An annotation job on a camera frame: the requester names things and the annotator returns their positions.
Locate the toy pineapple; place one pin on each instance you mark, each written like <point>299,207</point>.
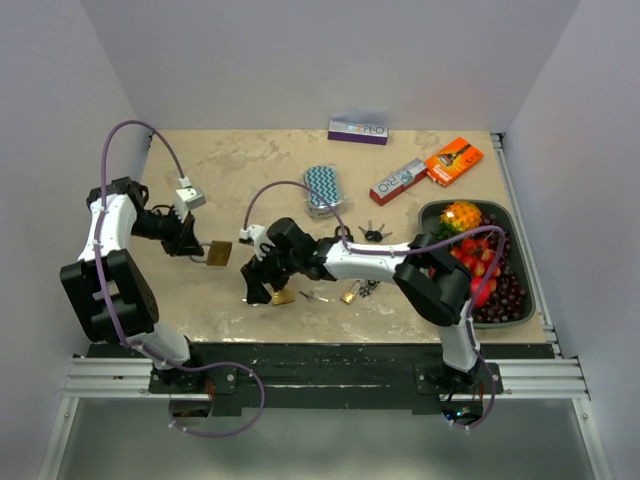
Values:
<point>457,218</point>

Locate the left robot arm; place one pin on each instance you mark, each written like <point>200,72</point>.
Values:
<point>108,292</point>

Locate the small brass padlock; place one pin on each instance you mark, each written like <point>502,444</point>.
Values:
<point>351,292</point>

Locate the orange box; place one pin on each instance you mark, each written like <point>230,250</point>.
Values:
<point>452,161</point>

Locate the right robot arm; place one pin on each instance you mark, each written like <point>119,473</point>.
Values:
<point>437,286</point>

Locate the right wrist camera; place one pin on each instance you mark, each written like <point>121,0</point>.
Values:
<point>256,236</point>

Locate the red apple right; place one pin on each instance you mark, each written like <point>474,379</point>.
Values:
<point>482,291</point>

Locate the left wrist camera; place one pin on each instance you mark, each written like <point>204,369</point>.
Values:
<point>187,198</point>

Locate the large brass padlock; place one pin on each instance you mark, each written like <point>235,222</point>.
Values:
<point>216,254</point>

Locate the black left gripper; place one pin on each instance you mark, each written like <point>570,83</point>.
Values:
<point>183,241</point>

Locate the aluminium rail frame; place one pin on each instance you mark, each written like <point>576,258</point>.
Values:
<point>523,379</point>

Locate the dark grapes bunch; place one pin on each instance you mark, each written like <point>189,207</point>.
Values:
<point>507,302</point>

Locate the black padlock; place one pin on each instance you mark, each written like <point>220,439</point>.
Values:
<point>343,231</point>

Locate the black-headed key bunch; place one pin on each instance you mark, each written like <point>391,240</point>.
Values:
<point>374,235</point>

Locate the brass padlock with keys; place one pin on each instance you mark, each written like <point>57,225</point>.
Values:
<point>283,296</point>

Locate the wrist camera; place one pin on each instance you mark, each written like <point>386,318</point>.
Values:
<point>256,236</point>
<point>187,198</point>

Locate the blue zigzag pouch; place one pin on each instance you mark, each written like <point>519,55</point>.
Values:
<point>325,195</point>

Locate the purple white box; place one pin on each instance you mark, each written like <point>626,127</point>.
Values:
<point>359,127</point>

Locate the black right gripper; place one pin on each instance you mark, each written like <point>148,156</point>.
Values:
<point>256,293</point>

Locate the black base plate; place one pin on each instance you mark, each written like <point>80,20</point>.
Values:
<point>248,377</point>

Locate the grey fruit tray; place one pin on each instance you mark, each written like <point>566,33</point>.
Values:
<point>492,214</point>

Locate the red white box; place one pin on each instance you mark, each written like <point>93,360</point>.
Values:
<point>398,182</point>

